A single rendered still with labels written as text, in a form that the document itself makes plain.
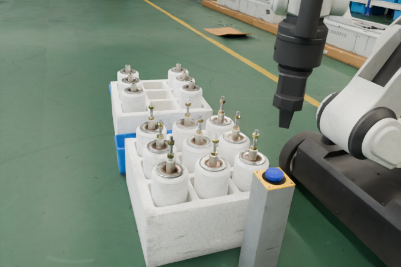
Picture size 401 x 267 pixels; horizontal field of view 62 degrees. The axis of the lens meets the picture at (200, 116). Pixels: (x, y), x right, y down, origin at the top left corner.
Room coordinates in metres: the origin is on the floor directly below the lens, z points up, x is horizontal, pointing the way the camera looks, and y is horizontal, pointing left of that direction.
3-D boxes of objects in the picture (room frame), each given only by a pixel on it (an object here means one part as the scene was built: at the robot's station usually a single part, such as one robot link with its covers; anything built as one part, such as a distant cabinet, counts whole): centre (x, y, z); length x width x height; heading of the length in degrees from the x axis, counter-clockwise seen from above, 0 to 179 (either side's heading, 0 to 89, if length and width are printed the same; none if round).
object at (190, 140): (0.87, 0.00, 0.25); 0.08 x 0.08 x 0.01
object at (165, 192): (0.71, 0.07, 0.16); 0.10 x 0.10 x 0.18
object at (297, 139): (1.08, -0.40, 0.10); 0.20 x 0.05 x 0.20; 113
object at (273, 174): (0.62, -0.17, 0.32); 0.04 x 0.04 x 0.02
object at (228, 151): (0.91, -0.11, 0.16); 0.10 x 0.10 x 0.18
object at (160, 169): (0.71, 0.07, 0.25); 0.08 x 0.08 x 0.01
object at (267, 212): (0.62, -0.17, 0.16); 0.07 x 0.07 x 0.31; 21
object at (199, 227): (0.87, 0.00, 0.09); 0.39 x 0.39 x 0.18; 21
